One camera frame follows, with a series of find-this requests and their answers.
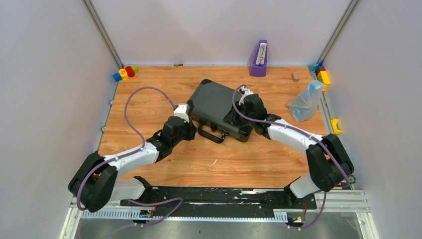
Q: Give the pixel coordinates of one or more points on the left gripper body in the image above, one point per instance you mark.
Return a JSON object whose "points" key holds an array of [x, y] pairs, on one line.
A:
{"points": [[190, 126]]}

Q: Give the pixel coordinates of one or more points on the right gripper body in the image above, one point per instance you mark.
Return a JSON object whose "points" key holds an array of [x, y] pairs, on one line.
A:
{"points": [[238, 120]]}

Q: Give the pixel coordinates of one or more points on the black poker set case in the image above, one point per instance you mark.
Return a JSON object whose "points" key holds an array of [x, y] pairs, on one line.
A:
{"points": [[211, 106]]}

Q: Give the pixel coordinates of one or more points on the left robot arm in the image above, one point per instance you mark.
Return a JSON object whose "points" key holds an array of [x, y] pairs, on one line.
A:
{"points": [[97, 182]]}

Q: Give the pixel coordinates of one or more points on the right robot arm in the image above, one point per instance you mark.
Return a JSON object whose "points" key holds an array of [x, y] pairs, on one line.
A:
{"points": [[328, 161]]}

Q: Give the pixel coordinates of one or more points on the purple metronome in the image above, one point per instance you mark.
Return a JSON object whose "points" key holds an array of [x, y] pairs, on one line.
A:
{"points": [[258, 62]]}

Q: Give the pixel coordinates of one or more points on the clear plastic bag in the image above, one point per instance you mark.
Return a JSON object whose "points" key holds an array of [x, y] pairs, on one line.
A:
{"points": [[304, 105]]}

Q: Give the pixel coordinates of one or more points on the small wooden block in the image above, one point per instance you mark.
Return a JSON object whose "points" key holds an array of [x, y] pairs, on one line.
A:
{"points": [[295, 77]]}

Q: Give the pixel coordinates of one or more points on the colourful toy blocks left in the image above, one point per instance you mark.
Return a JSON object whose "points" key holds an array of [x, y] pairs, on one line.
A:
{"points": [[125, 73]]}

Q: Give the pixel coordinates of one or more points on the colourful toy blocks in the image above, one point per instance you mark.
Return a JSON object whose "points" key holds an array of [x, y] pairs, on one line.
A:
{"points": [[321, 74], [125, 73]]}

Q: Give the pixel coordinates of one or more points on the colourful toy blocks right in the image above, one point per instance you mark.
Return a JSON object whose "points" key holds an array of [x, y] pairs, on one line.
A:
{"points": [[321, 74]]}

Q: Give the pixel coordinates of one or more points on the yellow curved toy piece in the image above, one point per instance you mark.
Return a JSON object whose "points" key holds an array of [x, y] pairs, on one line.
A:
{"points": [[335, 126]]}

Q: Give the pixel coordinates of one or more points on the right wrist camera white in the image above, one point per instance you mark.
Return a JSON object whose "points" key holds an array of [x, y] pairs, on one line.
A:
{"points": [[245, 91]]}

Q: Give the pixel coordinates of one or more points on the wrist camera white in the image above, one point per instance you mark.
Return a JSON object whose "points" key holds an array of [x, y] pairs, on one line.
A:
{"points": [[245, 91], [182, 111]]}

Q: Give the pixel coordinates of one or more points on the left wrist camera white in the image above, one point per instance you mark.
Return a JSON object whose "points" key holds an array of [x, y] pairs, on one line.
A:
{"points": [[182, 111]]}

